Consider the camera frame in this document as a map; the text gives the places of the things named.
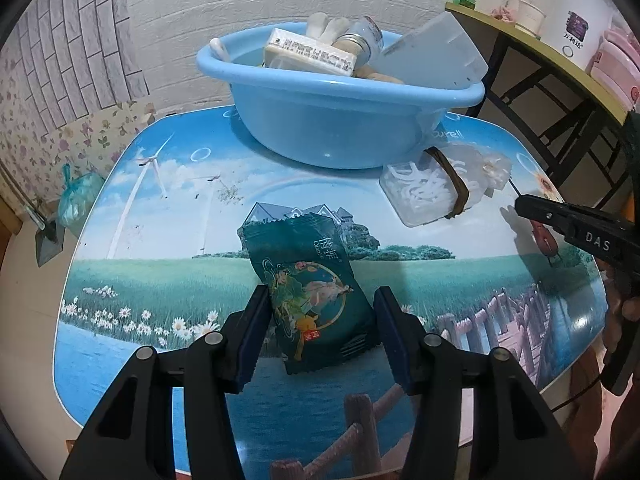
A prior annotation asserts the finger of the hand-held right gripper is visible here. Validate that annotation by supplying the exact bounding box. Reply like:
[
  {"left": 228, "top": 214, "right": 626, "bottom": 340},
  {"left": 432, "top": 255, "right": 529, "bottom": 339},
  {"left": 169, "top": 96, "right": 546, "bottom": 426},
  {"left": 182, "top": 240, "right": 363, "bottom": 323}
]
[{"left": 514, "top": 193, "right": 581, "bottom": 241}]

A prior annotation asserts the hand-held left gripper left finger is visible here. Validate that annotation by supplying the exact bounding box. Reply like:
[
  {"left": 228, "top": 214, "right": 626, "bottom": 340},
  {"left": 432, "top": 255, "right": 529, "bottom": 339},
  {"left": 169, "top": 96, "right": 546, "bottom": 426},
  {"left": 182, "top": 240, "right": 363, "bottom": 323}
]
[{"left": 59, "top": 284, "right": 273, "bottom": 480}]

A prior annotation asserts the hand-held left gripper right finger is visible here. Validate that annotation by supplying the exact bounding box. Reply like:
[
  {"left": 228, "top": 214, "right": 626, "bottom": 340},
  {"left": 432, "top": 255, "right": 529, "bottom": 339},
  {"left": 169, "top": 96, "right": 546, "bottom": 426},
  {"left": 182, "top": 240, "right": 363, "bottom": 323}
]
[{"left": 372, "top": 286, "right": 576, "bottom": 480}]

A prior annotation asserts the green snack packet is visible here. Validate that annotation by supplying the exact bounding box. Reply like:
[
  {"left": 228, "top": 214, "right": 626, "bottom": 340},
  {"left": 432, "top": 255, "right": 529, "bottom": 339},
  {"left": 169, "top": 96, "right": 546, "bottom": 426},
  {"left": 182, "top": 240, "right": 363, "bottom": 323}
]
[{"left": 236, "top": 211, "right": 378, "bottom": 376}]

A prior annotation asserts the bag of white hooks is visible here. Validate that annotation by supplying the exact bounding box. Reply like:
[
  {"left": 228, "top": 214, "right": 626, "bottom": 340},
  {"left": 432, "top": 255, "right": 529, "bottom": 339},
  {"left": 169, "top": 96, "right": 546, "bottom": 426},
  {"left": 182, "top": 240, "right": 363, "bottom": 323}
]
[{"left": 378, "top": 146, "right": 488, "bottom": 228}]

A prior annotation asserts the translucent plastic box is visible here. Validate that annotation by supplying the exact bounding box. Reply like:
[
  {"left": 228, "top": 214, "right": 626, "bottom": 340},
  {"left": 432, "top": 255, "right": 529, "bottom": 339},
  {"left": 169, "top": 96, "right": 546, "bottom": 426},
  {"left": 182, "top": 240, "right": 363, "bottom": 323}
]
[{"left": 367, "top": 12, "right": 489, "bottom": 90}]

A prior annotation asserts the beige plush toy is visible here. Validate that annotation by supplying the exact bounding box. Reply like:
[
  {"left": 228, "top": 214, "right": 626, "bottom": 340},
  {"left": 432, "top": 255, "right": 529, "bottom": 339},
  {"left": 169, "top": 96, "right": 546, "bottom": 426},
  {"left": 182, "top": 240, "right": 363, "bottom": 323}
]
[{"left": 356, "top": 62, "right": 407, "bottom": 83}]

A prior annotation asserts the light blue plastic basin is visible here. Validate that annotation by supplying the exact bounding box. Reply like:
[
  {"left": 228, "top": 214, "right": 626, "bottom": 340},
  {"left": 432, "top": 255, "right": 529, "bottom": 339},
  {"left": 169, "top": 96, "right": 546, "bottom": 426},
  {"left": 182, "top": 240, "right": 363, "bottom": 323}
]
[{"left": 196, "top": 21, "right": 486, "bottom": 170}]

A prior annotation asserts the small glass jar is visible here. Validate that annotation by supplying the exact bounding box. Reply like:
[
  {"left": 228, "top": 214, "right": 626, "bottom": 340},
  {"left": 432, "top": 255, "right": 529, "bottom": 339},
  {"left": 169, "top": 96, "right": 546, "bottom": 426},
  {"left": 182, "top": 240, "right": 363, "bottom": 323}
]
[{"left": 332, "top": 16, "right": 386, "bottom": 58}]

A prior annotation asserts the clear box with beige contents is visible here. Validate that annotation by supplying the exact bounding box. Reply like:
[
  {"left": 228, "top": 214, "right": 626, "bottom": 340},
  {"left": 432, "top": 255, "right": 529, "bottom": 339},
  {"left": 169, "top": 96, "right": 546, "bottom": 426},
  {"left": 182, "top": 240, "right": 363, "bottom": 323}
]
[{"left": 263, "top": 27, "right": 358, "bottom": 77}]

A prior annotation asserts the person's right hand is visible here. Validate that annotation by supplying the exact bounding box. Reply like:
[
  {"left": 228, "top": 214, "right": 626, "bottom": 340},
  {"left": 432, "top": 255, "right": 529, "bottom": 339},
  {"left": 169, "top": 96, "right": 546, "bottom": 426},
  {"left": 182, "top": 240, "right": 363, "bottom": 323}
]
[{"left": 602, "top": 265, "right": 640, "bottom": 356}]

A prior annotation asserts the clear plastic bag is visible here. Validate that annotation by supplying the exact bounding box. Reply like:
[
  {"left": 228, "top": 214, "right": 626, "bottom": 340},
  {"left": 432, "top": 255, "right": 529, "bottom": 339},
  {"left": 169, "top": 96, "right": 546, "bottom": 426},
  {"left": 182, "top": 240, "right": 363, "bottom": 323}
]
[{"left": 445, "top": 142, "right": 513, "bottom": 196}]

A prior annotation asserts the brown rubber band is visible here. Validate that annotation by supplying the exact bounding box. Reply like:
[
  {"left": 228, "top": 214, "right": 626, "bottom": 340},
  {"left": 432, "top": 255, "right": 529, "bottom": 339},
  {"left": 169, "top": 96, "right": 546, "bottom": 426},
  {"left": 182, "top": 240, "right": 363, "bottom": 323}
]
[{"left": 424, "top": 146, "right": 471, "bottom": 220}]

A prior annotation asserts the scenic print table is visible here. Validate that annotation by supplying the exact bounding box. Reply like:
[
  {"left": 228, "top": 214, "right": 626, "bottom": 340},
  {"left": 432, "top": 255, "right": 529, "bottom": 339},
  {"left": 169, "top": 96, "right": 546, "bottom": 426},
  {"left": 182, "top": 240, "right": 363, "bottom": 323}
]
[{"left": 54, "top": 105, "right": 610, "bottom": 480}]

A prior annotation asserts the white electric kettle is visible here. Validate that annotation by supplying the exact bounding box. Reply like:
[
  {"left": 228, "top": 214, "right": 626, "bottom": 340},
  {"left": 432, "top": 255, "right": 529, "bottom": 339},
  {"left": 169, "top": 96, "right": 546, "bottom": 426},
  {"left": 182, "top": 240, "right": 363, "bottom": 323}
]
[{"left": 540, "top": 0, "right": 615, "bottom": 73}]

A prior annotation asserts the yellow folding side table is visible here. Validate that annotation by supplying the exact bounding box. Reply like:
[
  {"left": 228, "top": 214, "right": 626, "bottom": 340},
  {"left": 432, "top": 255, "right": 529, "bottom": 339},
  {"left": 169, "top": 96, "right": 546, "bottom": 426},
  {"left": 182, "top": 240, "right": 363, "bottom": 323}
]
[{"left": 445, "top": 1, "right": 640, "bottom": 196}]

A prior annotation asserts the white paper cup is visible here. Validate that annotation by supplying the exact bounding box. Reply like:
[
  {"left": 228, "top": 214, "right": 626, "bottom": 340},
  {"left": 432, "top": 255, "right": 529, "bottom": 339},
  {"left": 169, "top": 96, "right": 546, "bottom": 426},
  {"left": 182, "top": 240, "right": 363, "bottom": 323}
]
[{"left": 515, "top": 0, "right": 546, "bottom": 37}]

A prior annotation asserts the tied blue garbage bag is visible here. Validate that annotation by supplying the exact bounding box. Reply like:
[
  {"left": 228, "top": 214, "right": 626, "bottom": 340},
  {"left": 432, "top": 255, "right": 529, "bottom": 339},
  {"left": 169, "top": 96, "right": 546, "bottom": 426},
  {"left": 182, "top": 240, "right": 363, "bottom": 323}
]
[{"left": 57, "top": 162, "right": 106, "bottom": 233}]

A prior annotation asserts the grey dustpan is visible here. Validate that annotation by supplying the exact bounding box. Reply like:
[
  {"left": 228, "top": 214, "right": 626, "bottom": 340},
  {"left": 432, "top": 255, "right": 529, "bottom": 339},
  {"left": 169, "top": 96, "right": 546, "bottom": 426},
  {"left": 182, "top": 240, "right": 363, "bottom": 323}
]
[{"left": 34, "top": 220, "right": 63, "bottom": 267}]

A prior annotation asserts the metal broom handle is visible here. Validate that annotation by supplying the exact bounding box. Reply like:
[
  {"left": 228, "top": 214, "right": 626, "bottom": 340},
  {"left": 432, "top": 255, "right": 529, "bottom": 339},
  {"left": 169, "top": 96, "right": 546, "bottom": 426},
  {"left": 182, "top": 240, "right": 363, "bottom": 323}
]
[{"left": 0, "top": 170, "right": 43, "bottom": 226}]

